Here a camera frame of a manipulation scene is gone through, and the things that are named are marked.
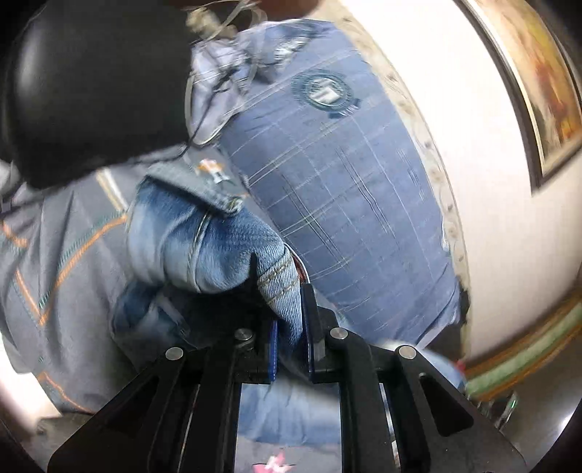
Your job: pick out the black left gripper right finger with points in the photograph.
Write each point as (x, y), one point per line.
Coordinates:
(317, 323)

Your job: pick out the blue denim jeans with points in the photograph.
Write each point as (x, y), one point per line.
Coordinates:
(190, 240)

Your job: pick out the framed wall picture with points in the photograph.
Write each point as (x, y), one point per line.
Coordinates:
(543, 83)

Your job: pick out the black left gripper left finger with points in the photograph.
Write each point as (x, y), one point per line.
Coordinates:
(256, 334)

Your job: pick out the grey patterned bedsheet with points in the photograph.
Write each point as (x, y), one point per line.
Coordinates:
(73, 312)

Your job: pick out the blue plaid pillow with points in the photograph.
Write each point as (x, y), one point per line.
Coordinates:
(303, 118)

